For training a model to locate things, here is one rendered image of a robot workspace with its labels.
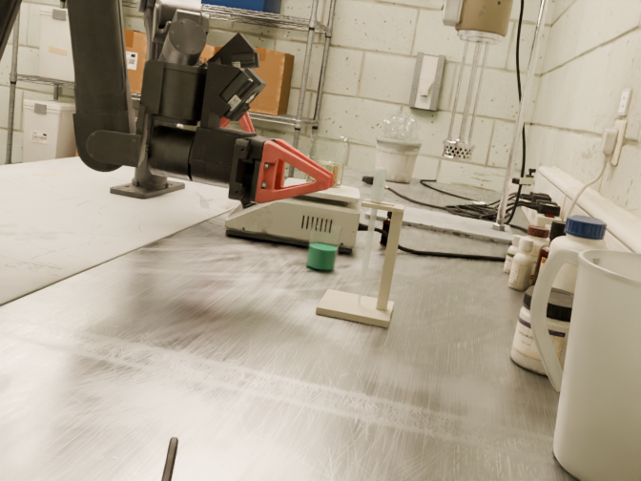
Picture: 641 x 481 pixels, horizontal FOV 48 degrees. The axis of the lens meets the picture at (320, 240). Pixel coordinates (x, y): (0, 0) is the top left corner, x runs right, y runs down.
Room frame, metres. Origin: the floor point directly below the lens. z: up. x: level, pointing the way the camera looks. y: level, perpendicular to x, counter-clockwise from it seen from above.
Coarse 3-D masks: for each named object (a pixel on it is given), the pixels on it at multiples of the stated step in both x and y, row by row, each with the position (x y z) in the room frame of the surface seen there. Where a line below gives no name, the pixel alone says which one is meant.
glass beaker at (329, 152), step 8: (312, 136) 1.11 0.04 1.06; (320, 136) 1.10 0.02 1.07; (328, 136) 1.15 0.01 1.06; (336, 136) 1.15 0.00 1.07; (344, 136) 1.15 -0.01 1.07; (312, 144) 1.11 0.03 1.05; (320, 144) 1.10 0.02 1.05; (328, 144) 1.09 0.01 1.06; (336, 144) 1.10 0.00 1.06; (344, 144) 1.11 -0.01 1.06; (312, 152) 1.11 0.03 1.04; (320, 152) 1.10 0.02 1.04; (328, 152) 1.09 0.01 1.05; (336, 152) 1.10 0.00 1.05; (344, 152) 1.11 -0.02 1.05; (320, 160) 1.10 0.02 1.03; (328, 160) 1.09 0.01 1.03; (336, 160) 1.10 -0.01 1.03; (344, 160) 1.12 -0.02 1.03; (328, 168) 1.10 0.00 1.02; (336, 168) 1.10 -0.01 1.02; (304, 176) 1.12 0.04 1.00; (336, 176) 1.10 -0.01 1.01; (336, 184) 1.10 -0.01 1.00
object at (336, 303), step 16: (384, 208) 0.76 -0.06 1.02; (400, 208) 0.76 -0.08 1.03; (400, 224) 0.77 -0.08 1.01; (384, 256) 0.77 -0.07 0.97; (384, 272) 0.77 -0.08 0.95; (384, 288) 0.77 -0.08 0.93; (320, 304) 0.75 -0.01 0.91; (336, 304) 0.76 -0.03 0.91; (352, 304) 0.77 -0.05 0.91; (368, 304) 0.78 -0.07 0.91; (384, 304) 0.77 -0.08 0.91; (352, 320) 0.74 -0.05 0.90; (368, 320) 0.73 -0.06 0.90; (384, 320) 0.73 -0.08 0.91
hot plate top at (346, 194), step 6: (288, 180) 1.13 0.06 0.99; (294, 180) 1.14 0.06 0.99; (300, 180) 1.16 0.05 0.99; (342, 186) 1.16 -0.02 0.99; (348, 186) 1.18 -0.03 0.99; (318, 192) 1.06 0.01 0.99; (324, 192) 1.06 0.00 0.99; (330, 192) 1.07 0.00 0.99; (336, 192) 1.08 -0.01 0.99; (342, 192) 1.10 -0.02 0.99; (348, 192) 1.11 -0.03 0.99; (354, 192) 1.12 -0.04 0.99; (324, 198) 1.06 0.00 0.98; (330, 198) 1.06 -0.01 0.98; (336, 198) 1.06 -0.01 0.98; (342, 198) 1.06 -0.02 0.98; (348, 198) 1.06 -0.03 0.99; (354, 198) 1.06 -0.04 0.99; (360, 198) 1.07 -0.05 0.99
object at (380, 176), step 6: (378, 168) 0.77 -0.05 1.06; (378, 174) 0.77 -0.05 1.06; (384, 174) 0.77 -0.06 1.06; (378, 180) 0.77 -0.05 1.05; (384, 180) 0.77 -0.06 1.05; (372, 186) 0.77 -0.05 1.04; (378, 186) 0.77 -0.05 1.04; (372, 192) 0.77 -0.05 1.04; (378, 192) 0.77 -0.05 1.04; (372, 198) 0.77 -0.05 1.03; (378, 198) 0.77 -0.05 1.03
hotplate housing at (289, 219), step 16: (256, 208) 1.06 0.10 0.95; (272, 208) 1.05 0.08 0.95; (288, 208) 1.05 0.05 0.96; (304, 208) 1.05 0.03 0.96; (320, 208) 1.05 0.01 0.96; (336, 208) 1.06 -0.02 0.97; (352, 208) 1.06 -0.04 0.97; (224, 224) 1.06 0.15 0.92; (240, 224) 1.05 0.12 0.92; (256, 224) 1.05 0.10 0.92; (272, 224) 1.05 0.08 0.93; (288, 224) 1.05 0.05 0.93; (304, 224) 1.05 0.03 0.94; (352, 224) 1.05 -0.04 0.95; (272, 240) 1.06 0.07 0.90; (288, 240) 1.06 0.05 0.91; (304, 240) 1.06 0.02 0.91; (352, 240) 1.05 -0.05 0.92
